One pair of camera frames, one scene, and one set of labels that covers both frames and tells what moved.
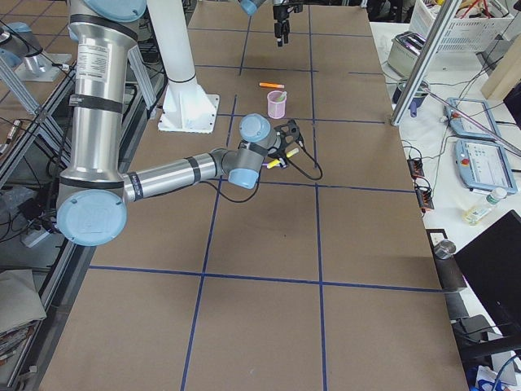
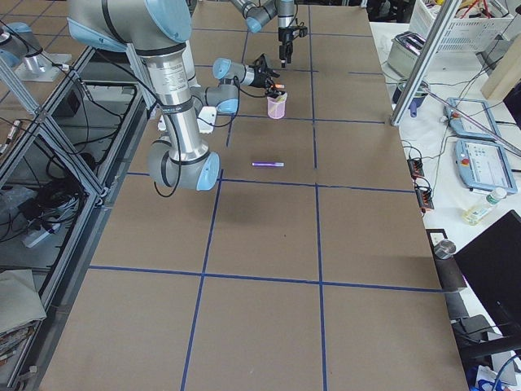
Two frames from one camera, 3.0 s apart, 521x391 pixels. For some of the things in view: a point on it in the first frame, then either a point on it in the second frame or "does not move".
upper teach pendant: x=479 y=111 does not move
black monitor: x=492 y=262 does not move
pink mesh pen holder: x=277 y=100 does not move
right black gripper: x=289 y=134 -> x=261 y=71
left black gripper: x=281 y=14 -> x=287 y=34
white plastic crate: x=471 y=27 does not move
